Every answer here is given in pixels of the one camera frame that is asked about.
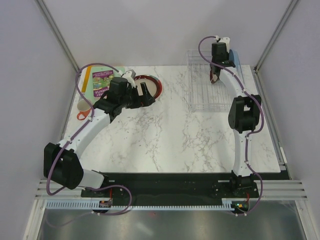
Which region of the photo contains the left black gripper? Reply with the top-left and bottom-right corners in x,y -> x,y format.
119,82 -> 155,109

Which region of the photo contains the red rimmed cream plate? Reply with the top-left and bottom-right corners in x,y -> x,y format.
209,68 -> 221,84
134,74 -> 163,99

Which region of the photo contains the light blue plate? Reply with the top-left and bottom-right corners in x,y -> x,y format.
229,49 -> 240,69

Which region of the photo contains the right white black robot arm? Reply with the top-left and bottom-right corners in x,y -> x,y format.
210,41 -> 261,197

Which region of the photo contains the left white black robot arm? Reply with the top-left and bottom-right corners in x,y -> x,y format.
43,77 -> 155,197

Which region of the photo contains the mint green cutting mat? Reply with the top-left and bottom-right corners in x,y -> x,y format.
84,66 -> 125,104

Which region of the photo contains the purple treehouse book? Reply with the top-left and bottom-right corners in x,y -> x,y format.
92,70 -> 114,98

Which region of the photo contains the yellow book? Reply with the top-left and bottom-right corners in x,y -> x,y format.
81,65 -> 92,94

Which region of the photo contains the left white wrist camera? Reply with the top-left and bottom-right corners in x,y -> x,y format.
121,69 -> 136,88

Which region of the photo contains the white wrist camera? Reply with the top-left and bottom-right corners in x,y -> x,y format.
216,37 -> 230,53
121,69 -> 136,88

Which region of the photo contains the white wire dish rack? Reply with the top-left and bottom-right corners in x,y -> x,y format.
185,49 -> 233,113

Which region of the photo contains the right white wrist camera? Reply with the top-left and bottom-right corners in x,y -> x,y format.
216,37 -> 230,53

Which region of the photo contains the orange handled cream mug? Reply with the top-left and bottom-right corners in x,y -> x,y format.
76,99 -> 92,121

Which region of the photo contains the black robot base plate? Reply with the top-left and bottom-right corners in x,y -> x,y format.
81,172 -> 259,205

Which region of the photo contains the right aluminium frame post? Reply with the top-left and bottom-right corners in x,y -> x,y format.
253,0 -> 300,73

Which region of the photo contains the aluminium frame post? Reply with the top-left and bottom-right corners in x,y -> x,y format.
35,0 -> 80,72
253,0 -> 300,73

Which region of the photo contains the left aluminium frame post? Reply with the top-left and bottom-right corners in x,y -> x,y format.
35,0 -> 80,72

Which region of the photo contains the white slotted cable duct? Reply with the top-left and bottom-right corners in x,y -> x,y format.
44,198 -> 249,211

